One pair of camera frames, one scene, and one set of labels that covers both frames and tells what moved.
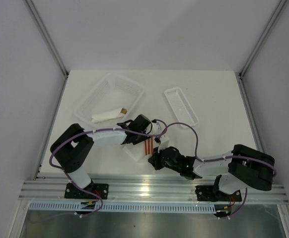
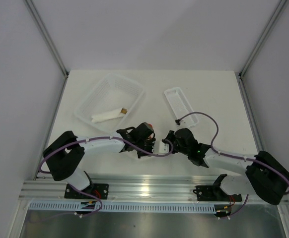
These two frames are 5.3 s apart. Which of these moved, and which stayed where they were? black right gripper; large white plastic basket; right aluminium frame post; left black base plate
Moved: black right gripper
Stayed: left black base plate; right aluminium frame post; large white plastic basket
